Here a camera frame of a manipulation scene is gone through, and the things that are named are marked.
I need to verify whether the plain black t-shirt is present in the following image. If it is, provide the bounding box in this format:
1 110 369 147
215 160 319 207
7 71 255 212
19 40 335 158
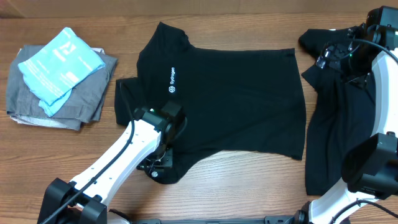
297 27 379 197

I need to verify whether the black polo shirt with logo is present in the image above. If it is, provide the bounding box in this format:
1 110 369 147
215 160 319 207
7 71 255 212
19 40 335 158
114 23 306 184

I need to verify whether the brown cardboard barrier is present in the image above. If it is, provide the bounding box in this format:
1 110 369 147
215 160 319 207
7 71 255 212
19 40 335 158
1 0 397 18

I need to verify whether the folded grey garment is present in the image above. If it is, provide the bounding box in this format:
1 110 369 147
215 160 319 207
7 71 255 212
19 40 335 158
6 44 119 131

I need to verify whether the white folded cloth underneath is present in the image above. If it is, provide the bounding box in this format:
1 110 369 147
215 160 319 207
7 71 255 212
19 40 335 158
9 47 106 129

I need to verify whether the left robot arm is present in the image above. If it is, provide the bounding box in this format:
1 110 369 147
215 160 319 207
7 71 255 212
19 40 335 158
37 101 187 223

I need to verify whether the folded light blue garment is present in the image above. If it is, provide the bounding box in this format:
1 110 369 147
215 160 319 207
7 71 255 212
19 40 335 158
17 27 105 117

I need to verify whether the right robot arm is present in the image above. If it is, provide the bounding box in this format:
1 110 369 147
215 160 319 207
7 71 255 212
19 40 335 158
287 6 397 223

